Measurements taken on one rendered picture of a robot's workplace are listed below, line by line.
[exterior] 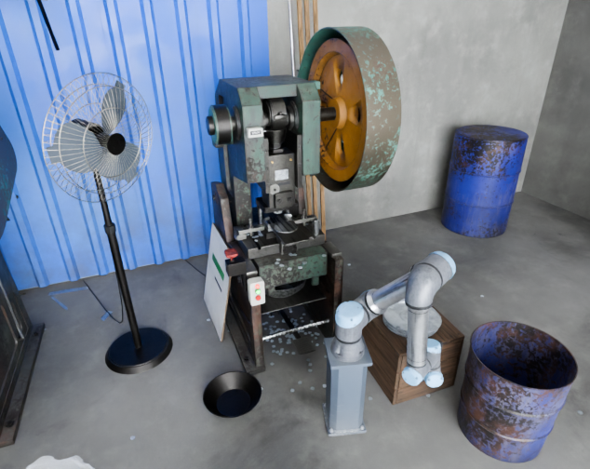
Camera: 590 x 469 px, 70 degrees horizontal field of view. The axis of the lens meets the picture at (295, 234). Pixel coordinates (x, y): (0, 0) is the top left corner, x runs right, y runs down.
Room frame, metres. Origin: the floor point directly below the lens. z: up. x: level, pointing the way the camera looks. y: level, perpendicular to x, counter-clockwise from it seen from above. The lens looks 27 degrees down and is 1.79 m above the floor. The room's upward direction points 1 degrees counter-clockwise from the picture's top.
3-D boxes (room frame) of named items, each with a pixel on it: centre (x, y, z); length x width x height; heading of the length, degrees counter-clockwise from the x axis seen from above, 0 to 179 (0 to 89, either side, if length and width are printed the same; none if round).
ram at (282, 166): (2.10, 0.08, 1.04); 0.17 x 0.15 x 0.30; 21
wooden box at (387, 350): (1.76, -0.60, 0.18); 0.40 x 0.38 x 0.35; 19
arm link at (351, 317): (1.44, -0.23, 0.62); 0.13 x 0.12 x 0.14; 137
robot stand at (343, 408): (1.44, -0.23, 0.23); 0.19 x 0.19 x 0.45; 6
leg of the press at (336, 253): (2.37, -0.10, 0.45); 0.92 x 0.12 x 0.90; 21
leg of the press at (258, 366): (2.17, 0.39, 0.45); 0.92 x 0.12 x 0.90; 21
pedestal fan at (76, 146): (2.26, 1.11, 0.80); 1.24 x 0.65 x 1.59; 21
